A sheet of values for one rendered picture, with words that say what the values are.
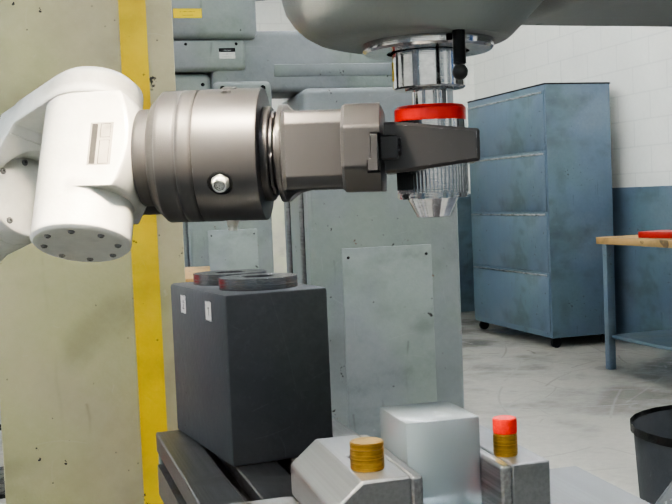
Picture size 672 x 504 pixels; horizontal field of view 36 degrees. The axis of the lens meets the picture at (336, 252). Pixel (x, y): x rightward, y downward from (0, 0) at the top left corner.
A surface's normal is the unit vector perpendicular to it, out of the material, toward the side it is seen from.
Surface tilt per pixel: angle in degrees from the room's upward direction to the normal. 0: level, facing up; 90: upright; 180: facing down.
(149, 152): 88
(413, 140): 90
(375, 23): 147
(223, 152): 88
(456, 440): 90
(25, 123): 155
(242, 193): 127
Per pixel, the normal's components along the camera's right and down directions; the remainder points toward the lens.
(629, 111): -0.96, 0.06
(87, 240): 0.00, 0.93
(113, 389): 0.29, 0.04
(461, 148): -0.08, 0.06
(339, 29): -0.32, 0.89
